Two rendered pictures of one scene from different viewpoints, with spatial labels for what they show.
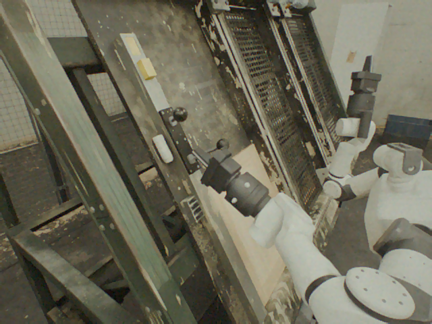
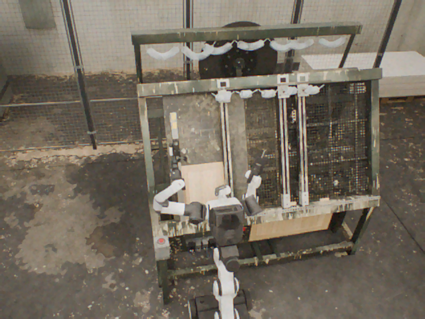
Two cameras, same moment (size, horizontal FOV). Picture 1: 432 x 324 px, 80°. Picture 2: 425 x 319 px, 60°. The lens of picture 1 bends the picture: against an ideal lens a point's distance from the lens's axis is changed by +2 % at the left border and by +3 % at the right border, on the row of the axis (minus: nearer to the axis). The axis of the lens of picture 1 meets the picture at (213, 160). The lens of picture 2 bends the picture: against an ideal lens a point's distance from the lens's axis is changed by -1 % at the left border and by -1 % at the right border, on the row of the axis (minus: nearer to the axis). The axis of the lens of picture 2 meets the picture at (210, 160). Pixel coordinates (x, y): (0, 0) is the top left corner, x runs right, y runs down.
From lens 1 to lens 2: 2.59 m
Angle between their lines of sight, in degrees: 37
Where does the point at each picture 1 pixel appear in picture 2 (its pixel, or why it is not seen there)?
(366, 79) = (257, 159)
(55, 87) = (144, 129)
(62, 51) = (154, 113)
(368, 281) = (160, 196)
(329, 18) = not seen: outside the picture
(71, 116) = (145, 137)
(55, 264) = not seen: hidden behind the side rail
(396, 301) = (158, 199)
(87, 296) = not seen: hidden behind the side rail
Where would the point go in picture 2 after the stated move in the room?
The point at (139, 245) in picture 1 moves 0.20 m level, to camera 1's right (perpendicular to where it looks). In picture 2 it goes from (149, 173) to (164, 185)
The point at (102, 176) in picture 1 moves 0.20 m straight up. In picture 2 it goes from (147, 153) to (145, 133)
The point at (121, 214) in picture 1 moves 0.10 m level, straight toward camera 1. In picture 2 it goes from (147, 163) to (141, 171)
